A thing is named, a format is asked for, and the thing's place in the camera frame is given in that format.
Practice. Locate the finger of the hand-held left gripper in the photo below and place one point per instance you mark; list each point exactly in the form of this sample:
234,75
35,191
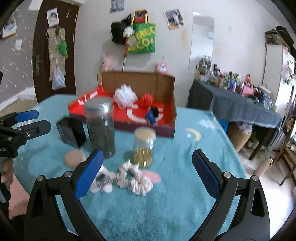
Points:
26,115
37,128

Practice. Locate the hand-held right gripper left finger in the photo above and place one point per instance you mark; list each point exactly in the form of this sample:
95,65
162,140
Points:
89,171

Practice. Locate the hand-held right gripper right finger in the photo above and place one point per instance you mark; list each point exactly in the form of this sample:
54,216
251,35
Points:
205,171

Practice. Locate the beige round powder puff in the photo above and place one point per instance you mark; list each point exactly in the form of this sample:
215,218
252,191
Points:
74,158

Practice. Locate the beige scrunchie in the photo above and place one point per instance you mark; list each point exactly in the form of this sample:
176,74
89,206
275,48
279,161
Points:
136,183

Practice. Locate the blue soft pouch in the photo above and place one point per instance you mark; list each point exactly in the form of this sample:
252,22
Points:
150,117

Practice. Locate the white mesh bath loofah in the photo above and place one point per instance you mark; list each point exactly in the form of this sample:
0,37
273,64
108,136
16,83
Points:
124,95

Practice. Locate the red yarn ball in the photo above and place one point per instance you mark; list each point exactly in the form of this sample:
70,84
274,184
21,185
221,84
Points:
146,100

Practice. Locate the red cardboard shoe box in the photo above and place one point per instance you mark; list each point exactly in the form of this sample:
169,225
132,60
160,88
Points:
143,81

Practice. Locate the person's left hand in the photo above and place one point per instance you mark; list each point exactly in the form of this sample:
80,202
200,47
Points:
8,172

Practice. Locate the colourful floral tin box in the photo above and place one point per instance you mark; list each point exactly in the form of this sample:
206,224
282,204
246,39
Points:
70,133

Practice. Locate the glass jar with dark contents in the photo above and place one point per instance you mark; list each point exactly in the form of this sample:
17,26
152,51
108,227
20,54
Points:
100,129

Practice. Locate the clear plastic bag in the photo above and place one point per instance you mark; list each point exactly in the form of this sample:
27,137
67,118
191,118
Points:
57,80

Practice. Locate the wicker basket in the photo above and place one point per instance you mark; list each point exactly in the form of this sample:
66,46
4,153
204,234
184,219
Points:
239,136

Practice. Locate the beige thermos bottle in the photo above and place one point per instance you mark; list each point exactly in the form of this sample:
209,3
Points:
262,166

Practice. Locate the glass jar with gold contents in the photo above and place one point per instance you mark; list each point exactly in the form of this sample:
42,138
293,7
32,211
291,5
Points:
143,148

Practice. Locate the table with grey cloth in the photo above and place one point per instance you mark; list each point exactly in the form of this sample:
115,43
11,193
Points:
231,104

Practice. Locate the dark brown door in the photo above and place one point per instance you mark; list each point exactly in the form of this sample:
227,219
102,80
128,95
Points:
71,58

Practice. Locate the beige hanging door organizer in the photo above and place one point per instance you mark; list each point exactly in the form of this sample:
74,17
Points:
54,46

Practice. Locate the green plush toy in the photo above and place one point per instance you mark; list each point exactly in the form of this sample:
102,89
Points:
63,48

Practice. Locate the wooden stool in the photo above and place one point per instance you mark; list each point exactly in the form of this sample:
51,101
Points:
285,160

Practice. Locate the row of cosmetic bottles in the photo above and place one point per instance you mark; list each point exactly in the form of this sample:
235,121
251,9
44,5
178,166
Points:
231,83

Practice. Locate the pink plush toy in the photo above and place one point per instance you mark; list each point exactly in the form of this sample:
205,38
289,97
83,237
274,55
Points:
106,62

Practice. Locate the paper picture on door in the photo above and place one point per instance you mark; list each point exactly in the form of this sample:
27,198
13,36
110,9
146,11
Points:
52,16

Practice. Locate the pink round plush face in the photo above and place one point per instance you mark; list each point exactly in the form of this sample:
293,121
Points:
161,68

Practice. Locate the red tipped stick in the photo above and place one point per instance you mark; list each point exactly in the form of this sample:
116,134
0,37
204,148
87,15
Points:
125,58

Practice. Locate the white wardrobe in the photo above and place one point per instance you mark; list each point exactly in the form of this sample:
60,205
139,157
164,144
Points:
275,76

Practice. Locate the black bag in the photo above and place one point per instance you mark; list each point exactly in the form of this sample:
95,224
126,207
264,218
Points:
118,32

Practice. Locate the green tote bag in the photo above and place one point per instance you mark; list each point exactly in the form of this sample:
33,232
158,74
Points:
143,39

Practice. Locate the red hanging pouch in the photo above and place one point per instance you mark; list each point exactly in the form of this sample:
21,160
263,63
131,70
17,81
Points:
140,16

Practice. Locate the patterned suitcase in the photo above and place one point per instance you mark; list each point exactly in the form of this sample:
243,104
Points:
276,37

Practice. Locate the wall mirror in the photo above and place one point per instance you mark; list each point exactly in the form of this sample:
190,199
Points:
201,41

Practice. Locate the blue wall poster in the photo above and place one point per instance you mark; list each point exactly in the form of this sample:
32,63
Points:
117,5

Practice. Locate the photo wall poster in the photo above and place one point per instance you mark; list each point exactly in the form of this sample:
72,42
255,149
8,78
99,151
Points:
173,19

